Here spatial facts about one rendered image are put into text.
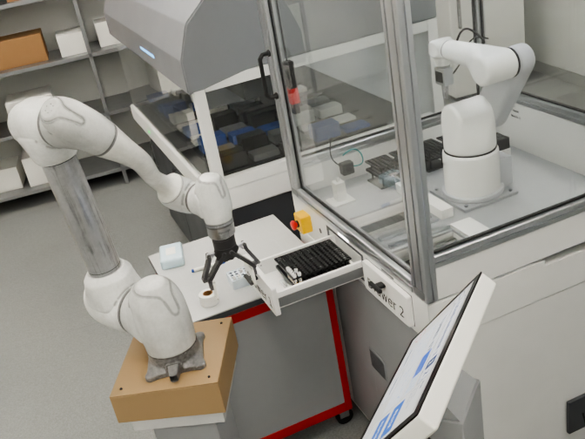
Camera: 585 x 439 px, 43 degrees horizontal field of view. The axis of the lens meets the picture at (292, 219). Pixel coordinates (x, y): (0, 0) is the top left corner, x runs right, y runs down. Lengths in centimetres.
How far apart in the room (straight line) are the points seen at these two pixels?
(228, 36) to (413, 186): 136
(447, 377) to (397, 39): 83
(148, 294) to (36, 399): 190
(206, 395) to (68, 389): 181
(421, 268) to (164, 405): 84
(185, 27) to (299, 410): 160
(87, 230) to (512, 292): 128
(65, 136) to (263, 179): 151
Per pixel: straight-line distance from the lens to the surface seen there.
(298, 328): 285
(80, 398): 384
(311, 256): 261
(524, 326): 247
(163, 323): 216
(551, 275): 244
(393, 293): 234
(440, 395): 151
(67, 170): 214
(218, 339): 234
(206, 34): 309
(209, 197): 229
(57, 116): 194
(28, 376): 415
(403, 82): 191
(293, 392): 300
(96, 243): 223
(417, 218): 205
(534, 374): 262
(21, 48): 606
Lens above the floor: 216
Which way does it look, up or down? 26 degrees down
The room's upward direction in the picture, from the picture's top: 11 degrees counter-clockwise
